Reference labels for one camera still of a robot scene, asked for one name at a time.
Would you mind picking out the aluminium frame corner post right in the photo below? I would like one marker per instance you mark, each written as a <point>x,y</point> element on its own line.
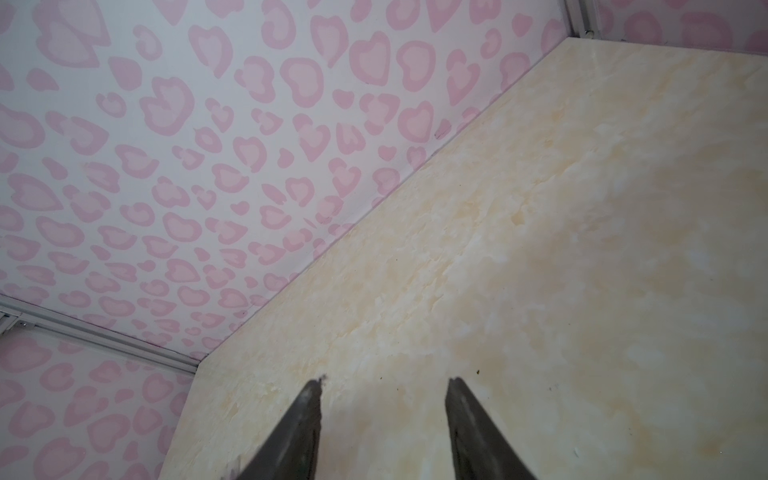
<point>583,19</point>

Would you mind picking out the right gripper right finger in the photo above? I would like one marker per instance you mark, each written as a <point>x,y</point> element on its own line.
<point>479,450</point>

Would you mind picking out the aluminium frame corner post left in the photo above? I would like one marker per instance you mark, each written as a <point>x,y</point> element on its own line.
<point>16,315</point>

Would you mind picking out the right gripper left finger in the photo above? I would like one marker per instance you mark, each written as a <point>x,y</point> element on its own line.
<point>290,451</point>

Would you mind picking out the aluminium frame corner post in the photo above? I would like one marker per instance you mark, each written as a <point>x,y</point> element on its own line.
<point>583,19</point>
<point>16,315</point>

